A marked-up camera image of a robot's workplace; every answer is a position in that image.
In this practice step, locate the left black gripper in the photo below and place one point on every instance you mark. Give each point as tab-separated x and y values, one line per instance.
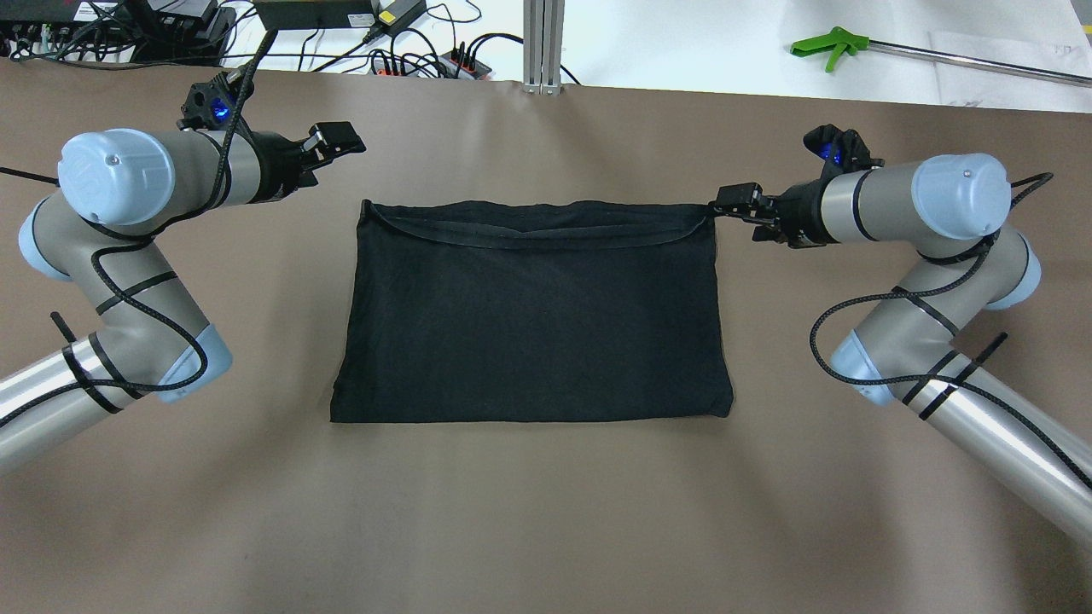
275	166

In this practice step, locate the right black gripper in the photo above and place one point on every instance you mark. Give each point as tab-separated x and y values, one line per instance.
800	219

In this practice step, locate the black t-shirt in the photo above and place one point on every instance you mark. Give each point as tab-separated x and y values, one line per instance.
477	312

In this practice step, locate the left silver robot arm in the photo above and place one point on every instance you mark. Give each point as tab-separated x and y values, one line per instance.
117	189

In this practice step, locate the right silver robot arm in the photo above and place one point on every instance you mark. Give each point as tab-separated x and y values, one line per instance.
953	210

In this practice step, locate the black power strip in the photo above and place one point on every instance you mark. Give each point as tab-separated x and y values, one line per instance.
452	65

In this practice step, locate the green handled grabber tool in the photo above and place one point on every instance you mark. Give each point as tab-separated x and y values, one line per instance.
839	42

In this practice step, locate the aluminium frame post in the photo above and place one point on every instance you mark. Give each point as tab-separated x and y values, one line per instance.
542	35

